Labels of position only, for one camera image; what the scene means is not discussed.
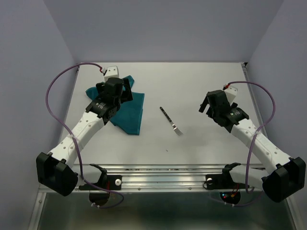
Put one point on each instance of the aluminium front rail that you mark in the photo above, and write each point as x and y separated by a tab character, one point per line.
154	178

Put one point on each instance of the metal fork black handle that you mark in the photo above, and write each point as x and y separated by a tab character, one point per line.
174	127

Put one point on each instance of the aluminium right side rail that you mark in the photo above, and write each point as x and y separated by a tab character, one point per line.
252	94

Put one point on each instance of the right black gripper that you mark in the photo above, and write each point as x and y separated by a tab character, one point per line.
205	103

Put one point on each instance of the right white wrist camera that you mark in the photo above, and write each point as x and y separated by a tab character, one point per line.
231	93

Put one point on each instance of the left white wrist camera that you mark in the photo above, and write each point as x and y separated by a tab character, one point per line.
111	72

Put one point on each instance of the teal cloth napkin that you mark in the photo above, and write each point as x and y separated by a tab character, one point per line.
127	116

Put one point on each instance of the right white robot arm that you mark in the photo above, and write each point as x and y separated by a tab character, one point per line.
282	175

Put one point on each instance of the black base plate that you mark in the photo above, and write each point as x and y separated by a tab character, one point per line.
98	176
223	180

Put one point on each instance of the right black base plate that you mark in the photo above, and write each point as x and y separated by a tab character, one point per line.
223	180

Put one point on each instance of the aluminium rail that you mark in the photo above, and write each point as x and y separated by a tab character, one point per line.
154	178
252	94

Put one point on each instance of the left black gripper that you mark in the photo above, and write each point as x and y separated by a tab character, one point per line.
126	94

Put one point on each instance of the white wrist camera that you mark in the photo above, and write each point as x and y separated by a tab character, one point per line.
231	93
111	72

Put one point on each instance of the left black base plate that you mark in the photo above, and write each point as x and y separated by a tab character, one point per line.
98	176

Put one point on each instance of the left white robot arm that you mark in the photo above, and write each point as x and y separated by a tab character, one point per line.
54	169

